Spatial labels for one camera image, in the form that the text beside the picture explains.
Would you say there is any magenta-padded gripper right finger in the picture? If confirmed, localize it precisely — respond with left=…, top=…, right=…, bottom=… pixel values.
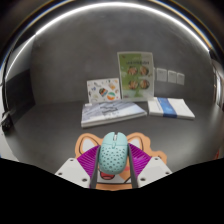
left=127, top=143, right=173, bottom=188

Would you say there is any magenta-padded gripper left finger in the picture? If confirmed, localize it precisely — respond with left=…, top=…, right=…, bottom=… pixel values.
left=54, top=144, right=101, bottom=189

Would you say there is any mint green computer mouse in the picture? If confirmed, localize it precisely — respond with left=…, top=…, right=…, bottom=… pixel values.
left=98, top=131, right=129, bottom=175

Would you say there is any orange corgi-shaped mouse pad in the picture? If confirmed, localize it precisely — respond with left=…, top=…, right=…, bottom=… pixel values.
left=74, top=132, right=168, bottom=191

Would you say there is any white book with blue band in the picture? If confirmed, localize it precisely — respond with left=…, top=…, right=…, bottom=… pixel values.
left=147, top=96, right=196, bottom=121

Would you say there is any grey striped book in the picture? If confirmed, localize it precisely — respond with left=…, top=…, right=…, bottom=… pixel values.
left=80, top=100, right=148, bottom=129

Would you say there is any black flat panel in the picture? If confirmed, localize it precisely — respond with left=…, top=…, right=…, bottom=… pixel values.
left=3, top=68, right=36, bottom=118

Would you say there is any green illustrated booklet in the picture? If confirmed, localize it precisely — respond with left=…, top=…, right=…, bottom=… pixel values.
left=116, top=51, right=155, bottom=103

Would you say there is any white ceiling light strip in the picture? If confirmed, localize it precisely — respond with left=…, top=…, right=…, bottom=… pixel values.
left=2, top=1, right=212, bottom=81

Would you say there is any white wall socket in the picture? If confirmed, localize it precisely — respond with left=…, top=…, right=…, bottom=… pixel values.
left=156, top=67, right=168, bottom=83
left=167, top=69, right=177, bottom=84
left=176, top=72, right=185, bottom=86

